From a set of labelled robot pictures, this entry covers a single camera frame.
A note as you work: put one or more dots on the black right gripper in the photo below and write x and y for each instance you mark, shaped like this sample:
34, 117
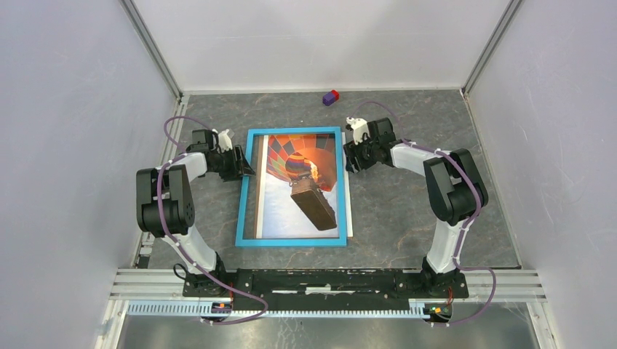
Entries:
351, 151

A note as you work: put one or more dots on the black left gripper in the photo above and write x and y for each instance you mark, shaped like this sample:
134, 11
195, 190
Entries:
239, 168

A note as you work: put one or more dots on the sky and sun photo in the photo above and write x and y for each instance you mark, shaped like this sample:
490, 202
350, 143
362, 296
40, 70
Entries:
299, 192

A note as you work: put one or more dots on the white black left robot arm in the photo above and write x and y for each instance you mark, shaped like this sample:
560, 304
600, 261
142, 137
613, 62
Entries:
165, 206

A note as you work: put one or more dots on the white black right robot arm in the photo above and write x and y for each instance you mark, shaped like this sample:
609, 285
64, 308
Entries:
455, 188

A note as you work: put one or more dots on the red purple toy block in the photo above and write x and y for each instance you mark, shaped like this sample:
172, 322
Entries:
330, 97

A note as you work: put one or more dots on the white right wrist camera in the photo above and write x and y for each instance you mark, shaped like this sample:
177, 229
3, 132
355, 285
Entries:
359, 128

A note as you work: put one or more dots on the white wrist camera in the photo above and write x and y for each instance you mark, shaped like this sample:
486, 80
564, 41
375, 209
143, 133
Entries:
225, 140
359, 128

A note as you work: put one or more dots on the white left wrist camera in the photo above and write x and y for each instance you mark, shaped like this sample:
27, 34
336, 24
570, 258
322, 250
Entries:
225, 140

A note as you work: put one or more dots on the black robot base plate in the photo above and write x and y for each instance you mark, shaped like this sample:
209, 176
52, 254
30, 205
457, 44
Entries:
326, 289

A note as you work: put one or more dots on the slotted cable duct rail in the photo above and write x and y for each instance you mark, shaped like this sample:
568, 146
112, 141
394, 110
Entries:
208, 309

